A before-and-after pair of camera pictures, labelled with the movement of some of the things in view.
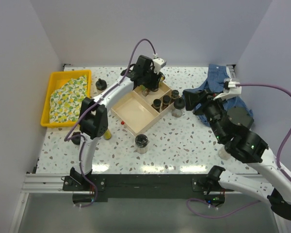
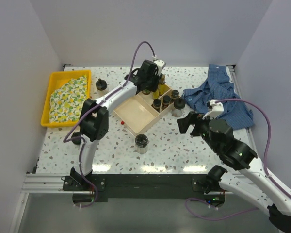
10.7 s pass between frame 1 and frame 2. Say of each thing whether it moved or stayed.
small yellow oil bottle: moved
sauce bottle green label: stayed
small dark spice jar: stayed
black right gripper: moved
